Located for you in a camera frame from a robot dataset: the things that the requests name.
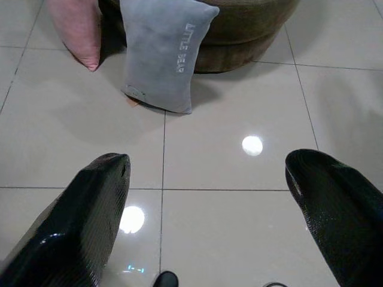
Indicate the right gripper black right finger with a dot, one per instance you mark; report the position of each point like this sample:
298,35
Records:
344,215

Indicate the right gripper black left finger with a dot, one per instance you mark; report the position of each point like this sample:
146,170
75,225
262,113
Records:
68,233

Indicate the grey Little Bear pillow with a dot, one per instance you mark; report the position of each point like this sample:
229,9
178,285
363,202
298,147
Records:
158,53

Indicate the orange pillow tag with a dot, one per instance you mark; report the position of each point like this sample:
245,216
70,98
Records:
133,102

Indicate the pink pillow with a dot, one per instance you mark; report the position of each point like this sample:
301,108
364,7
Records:
77,30

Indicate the brown velvet round sofa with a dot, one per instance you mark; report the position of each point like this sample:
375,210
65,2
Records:
239,30

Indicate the robot right leg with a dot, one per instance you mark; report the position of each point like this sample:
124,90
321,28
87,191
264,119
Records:
166,279

